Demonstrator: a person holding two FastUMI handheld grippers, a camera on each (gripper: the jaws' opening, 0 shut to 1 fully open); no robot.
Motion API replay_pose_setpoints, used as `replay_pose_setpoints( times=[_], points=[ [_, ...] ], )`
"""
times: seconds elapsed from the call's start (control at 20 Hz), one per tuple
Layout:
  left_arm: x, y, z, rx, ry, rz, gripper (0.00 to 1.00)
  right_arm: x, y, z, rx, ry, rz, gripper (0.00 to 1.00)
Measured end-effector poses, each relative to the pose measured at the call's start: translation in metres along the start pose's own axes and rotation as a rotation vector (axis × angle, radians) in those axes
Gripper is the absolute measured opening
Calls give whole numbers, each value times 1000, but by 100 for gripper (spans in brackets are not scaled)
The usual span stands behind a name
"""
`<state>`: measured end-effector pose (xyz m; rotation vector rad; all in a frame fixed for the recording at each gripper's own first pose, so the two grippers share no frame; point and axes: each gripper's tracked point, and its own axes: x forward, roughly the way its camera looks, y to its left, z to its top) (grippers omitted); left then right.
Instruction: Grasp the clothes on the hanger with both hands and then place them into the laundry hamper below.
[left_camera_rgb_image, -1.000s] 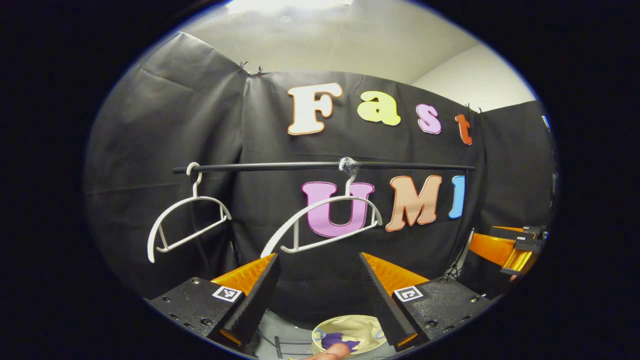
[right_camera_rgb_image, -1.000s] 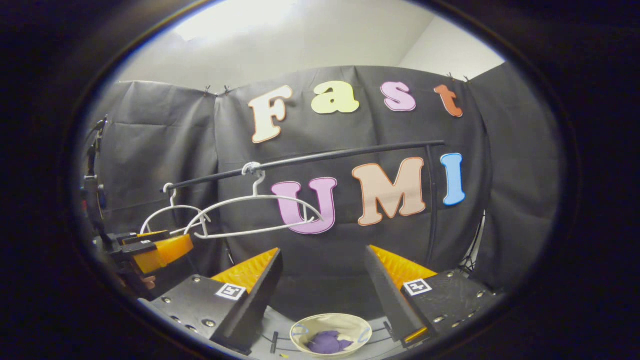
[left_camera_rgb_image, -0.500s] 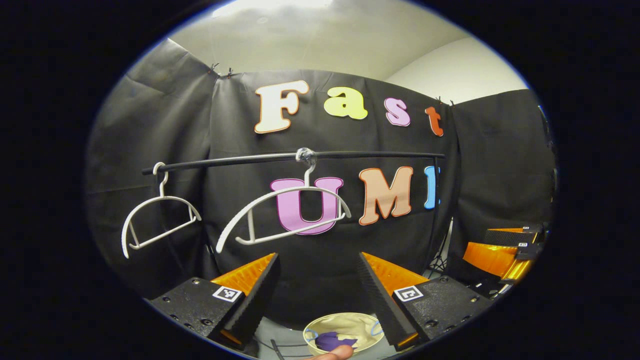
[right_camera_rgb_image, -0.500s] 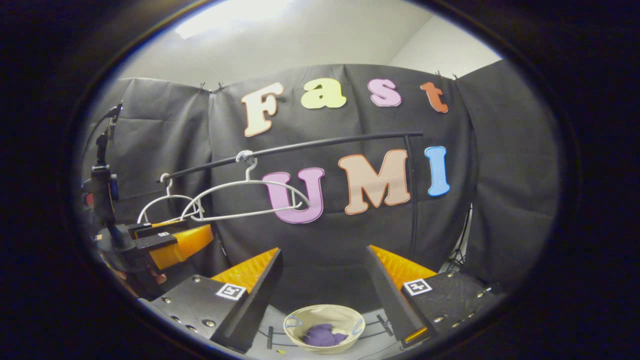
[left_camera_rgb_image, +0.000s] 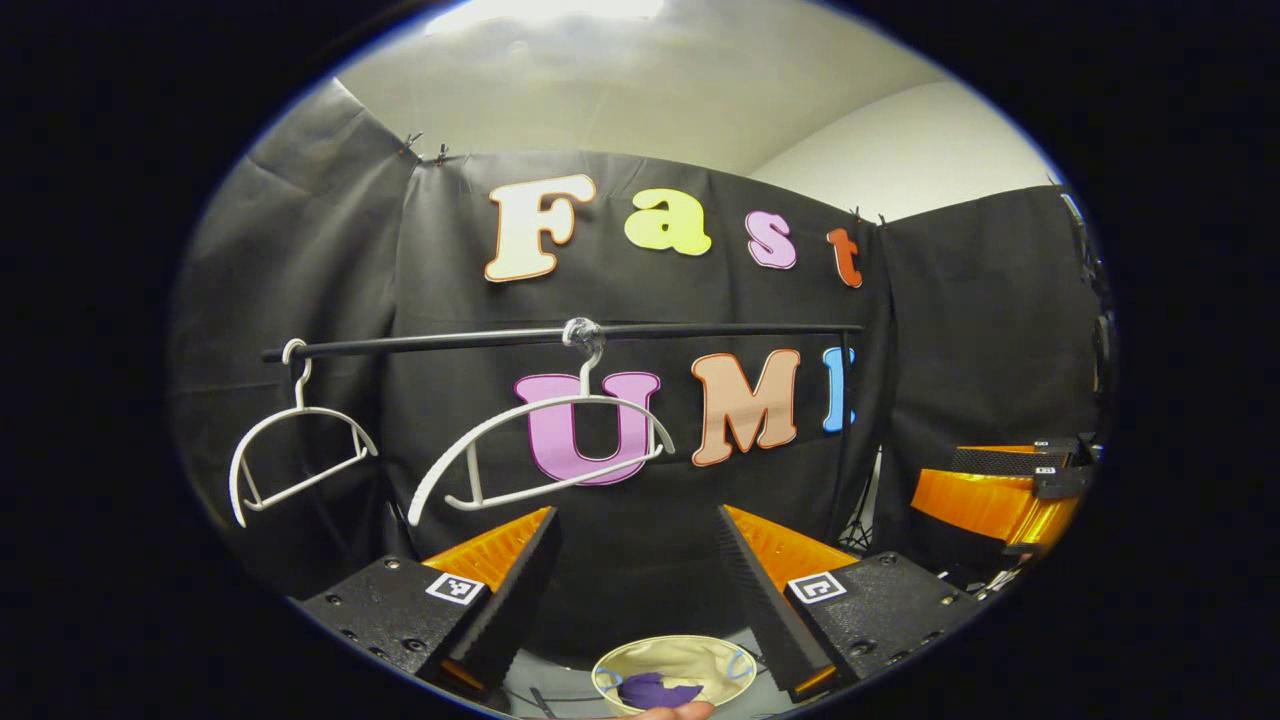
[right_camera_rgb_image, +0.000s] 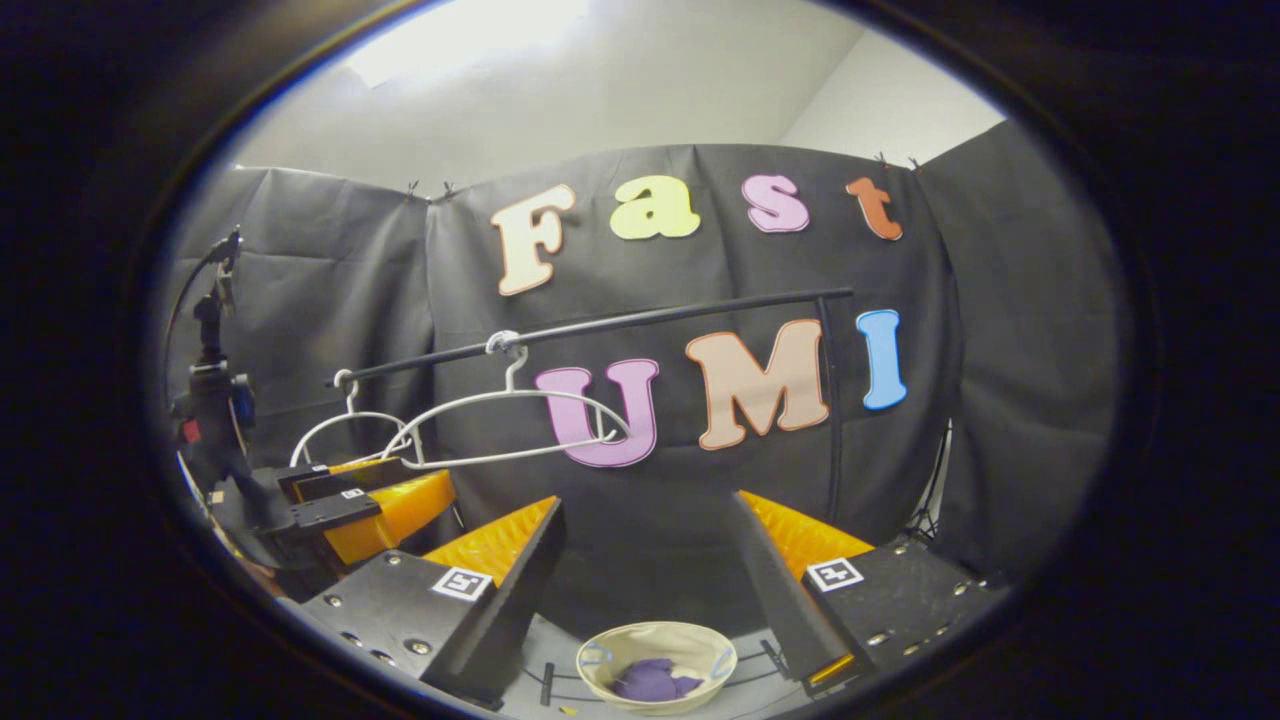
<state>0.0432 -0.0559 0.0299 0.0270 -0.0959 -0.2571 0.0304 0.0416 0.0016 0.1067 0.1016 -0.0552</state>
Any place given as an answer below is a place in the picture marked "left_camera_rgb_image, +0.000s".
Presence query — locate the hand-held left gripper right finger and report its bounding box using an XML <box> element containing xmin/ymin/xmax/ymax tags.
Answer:
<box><xmin>715</xmin><ymin>503</ymin><xmax>986</xmax><ymax>703</ymax></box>

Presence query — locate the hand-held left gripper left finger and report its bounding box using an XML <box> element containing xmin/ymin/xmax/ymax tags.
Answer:
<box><xmin>300</xmin><ymin>505</ymin><xmax>563</xmax><ymax>696</ymax></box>

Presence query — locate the beige laundry hamper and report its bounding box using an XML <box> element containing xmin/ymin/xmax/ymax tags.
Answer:
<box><xmin>590</xmin><ymin>635</ymin><xmax>758</xmax><ymax>717</ymax></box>

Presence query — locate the purple shirt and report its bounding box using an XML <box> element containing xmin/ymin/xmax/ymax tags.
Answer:
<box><xmin>618</xmin><ymin>672</ymin><xmax>704</xmax><ymax>709</ymax></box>

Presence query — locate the white plastic hanger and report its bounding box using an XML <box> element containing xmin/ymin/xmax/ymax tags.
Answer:
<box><xmin>407</xmin><ymin>318</ymin><xmax>676</xmax><ymax>528</ymax></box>
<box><xmin>228</xmin><ymin>338</ymin><xmax>381</xmax><ymax>529</ymax></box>

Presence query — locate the black clothes rack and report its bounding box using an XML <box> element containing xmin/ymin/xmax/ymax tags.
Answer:
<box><xmin>262</xmin><ymin>322</ymin><xmax>866</xmax><ymax>541</ymax></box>

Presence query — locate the black tripod stand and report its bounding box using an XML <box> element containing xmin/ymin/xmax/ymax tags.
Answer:
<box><xmin>840</xmin><ymin>445</ymin><xmax>886</xmax><ymax>556</ymax></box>

